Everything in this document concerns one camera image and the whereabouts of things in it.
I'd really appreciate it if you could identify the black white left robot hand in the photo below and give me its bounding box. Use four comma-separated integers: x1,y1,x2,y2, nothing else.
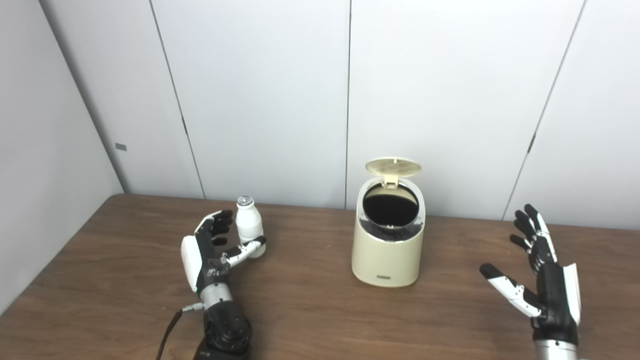
181,210,267,296

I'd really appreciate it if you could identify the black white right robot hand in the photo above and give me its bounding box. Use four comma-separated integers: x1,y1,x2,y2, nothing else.
479,203,583,346

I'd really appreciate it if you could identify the small white plastic bottle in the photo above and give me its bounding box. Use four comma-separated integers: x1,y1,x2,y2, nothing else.
235,195,266,259

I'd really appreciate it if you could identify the cream round bin lid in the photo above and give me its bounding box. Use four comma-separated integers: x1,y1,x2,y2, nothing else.
365,157,422,190

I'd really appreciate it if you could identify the cream-colored bin body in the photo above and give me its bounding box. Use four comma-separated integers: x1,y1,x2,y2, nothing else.
351,176,427,288

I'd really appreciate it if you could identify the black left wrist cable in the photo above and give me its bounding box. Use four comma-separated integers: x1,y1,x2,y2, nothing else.
155,302,206,360

